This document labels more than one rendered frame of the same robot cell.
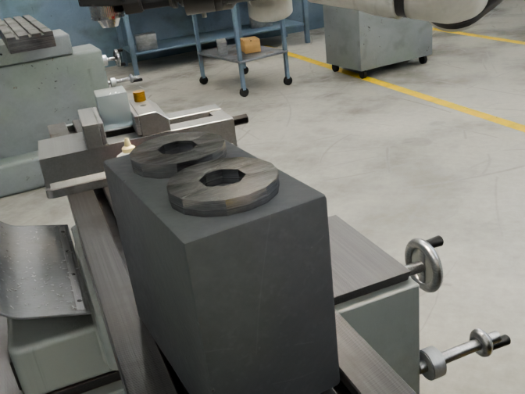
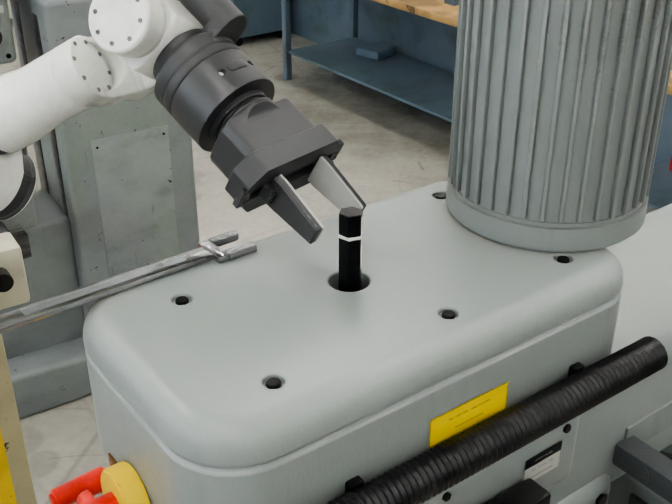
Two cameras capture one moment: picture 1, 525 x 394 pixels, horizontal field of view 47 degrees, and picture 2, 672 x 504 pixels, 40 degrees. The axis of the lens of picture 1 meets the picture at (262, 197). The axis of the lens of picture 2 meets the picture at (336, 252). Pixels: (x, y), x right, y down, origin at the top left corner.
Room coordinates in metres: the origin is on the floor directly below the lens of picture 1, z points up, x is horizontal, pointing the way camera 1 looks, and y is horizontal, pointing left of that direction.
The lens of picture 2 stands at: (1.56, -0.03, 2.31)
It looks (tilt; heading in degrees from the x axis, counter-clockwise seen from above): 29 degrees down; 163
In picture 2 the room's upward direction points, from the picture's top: straight up
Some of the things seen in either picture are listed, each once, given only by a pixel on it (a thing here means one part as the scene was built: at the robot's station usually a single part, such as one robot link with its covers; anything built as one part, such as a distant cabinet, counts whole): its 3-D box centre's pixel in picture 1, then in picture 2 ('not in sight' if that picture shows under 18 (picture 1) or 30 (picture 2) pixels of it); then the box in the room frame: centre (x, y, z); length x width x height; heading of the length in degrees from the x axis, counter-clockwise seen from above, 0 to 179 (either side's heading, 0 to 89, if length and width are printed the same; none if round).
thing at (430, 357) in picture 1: (464, 349); not in sight; (0.94, -0.36, 0.50); 0.22 x 0.06 x 0.06; 110
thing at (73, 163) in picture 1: (136, 136); not in sight; (1.06, 0.22, 0.98); 0.35 x 0.15 x 0.11; 107
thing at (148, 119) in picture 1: (146, 115); not in sight; (1.07, 0.19, 1.01); 0.12 x 0.06 x 0.04; 17
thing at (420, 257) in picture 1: (408, 270); not in sight; (1.06, -0.28, 0.62); 0.16 x 0.12 x 0.12; 110
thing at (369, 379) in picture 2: not in sight; (361, 348); (0.88, 0.20, 1.81); 0.47 x 0.26 x 0.16; 110
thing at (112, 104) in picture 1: (112, 107); not in sight; (1.05, 0.25, 1.04); 0.06 x 0.05 x 0.06; 17
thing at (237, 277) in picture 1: (215, 260); not in sight; (0.49, 0.05, 1.02); 0.22 x 0.12 x 0.20; 26
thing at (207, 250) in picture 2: not in sight; (129, 279); (0.84, 0.00, 1.89); 0.24 x 0.04 x 0.01; 111
